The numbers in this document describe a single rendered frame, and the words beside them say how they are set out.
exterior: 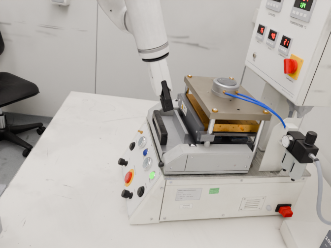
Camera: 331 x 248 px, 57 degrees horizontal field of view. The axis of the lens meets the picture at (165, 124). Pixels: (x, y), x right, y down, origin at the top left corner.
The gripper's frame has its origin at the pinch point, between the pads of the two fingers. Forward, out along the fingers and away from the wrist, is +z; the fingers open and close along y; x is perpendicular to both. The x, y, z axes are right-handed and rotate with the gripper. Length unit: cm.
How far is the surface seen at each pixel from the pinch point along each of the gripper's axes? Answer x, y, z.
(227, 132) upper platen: 14.2, 9.9, 9.1
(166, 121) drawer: -0.7, -6.8, 10.0
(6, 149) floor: -114, -135, 70
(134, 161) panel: -14.7, -4.4, 19.9
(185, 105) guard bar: 6.0, -3.0, 4.0
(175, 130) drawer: 0.7, -1.1, 10.6
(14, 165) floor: -105, -115, 74
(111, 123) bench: -22, -44, 25
